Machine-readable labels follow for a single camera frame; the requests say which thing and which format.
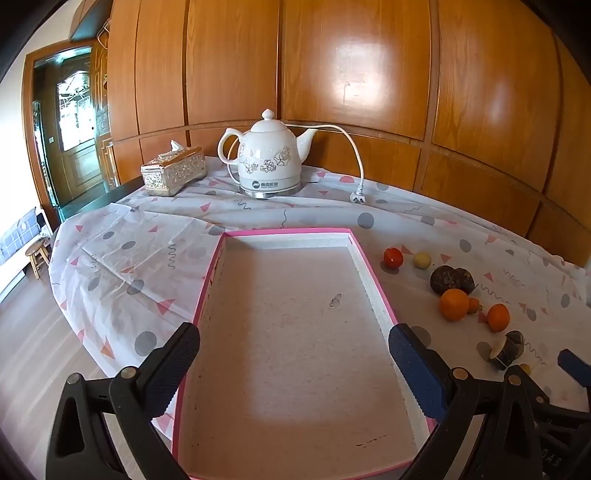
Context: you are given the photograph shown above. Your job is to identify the white floral electric kettle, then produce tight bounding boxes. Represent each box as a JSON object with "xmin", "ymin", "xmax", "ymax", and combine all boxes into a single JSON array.
[{"xmin": 218, "ymin": 109, "xmax": 319, "ymax": 200}]

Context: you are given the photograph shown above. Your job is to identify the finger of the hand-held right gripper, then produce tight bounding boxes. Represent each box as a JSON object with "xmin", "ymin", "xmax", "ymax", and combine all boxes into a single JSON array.
[
  {"xmin": 557, "ymin": 349, "xmax": 591, "ymax": 400},
  {"xmin": 531, "ymin": 399, "xmax": 591, "ymax": 480}
]

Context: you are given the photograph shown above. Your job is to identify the large orange tangerine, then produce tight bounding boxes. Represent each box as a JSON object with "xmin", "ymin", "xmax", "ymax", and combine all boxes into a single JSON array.
[{"xmin": 439, "ymin": 289, "xmax": 470, "ymax": 322}]

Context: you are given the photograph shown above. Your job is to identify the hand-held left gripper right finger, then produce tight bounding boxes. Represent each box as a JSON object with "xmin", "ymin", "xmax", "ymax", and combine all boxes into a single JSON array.
[{"xmin": 388, "ymin": 323, "xmax": 543, "ymax": 480}]

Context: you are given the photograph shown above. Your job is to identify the small orange tangerine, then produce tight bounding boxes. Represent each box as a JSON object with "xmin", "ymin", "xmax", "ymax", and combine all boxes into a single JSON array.
[{"xmin": 487, "ymin": 304, "xmax": 511, "ymax": 333}]

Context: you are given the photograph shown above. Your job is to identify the small wooden stool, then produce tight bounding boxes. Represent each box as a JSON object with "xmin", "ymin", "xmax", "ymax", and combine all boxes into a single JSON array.
[{"xmin": 25, "ymin": 241, "xmax": 51, "ymax": 279}]

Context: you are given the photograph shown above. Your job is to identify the blue plaid sofa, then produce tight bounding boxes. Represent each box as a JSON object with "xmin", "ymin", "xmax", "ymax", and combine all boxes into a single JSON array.
[{"xmin": 0, "ymin": 208, "xmax": 40, "ymax": 264}]

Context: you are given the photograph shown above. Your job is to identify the white power cord with plug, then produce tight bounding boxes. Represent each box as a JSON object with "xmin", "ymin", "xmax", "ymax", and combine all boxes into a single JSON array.
[{"xmin": 283, "ymin": 121, "xmax": 368, "ymax": 206}]

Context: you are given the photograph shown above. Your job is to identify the wooden door with glass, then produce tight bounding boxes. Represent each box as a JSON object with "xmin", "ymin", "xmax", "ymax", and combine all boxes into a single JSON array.
[{"xmin": 46, "ymin": 46, "xmax": 109, "ymax": 204}]

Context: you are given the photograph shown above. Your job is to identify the white patterned tablecloth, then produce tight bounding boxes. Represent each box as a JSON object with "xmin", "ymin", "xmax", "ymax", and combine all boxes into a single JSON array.
[{"xmin": 48, "ymin": 157, "xmax": 591, "ymax": 480}]

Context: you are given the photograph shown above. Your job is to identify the dark wrinkled passion fruit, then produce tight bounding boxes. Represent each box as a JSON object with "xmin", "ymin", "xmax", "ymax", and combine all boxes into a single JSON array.
[{"xmin": 430, "ymin": 265, "xmax": 476, "ymax": 296}]

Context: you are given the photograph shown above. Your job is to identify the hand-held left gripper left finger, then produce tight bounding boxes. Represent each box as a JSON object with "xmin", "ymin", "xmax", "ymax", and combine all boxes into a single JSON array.
[{"xmin": 45, "ymin": 322, "xmax": 201, "ymax": 480}]

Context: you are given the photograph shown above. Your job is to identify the ornate silver tissue box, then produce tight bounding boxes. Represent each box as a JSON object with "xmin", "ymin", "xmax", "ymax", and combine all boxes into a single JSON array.
[{"xmin": 141, "ymin": 147, "xmax": 207, "ymax": 198}]

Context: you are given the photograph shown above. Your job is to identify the pink rimmed shallow tray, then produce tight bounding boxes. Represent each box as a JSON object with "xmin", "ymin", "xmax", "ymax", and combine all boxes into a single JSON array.
[{"xmin": 172, "ymin": 227, "xmax": 437, "ymax": 480}]

